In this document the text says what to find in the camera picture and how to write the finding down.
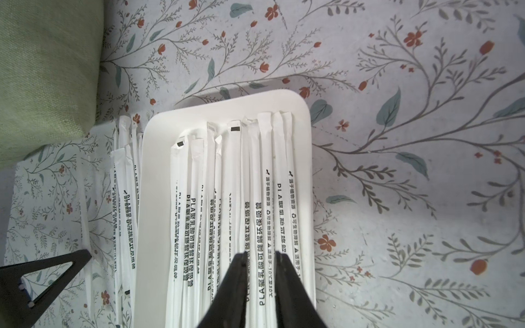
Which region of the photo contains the straw pile short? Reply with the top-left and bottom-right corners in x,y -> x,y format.
111,148 -> 137,327

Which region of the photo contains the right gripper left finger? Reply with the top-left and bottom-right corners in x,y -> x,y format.
197,251 -> 248,328

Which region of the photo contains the straw group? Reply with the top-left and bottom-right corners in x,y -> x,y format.
241,118 -> 266,327
183,135 -> 204,327
220,120 -> 241,275
272,112 -> 295,262

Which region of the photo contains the wrapped straw left pile edge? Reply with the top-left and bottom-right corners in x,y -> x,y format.
117,116 -> 140,230

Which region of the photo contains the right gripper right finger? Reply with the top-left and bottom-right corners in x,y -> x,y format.
275,251 -> 327,328

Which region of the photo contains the white storage tray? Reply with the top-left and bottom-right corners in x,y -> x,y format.
133,90 -> 316,327

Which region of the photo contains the green pillow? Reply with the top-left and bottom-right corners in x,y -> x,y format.
1,1 -> 105,167

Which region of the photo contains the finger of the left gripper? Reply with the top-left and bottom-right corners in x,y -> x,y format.
1,250 -> 92,327

